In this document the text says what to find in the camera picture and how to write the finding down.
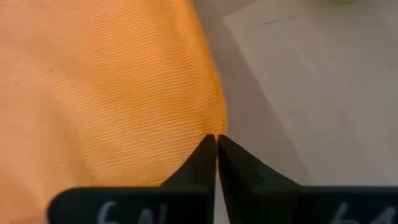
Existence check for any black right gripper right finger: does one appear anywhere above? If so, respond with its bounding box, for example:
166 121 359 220
217 134 398 224

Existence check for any orange microfiber towel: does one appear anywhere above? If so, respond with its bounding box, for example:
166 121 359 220
0 0 230 224

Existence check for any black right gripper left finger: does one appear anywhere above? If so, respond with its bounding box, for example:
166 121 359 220
46 134 217 224

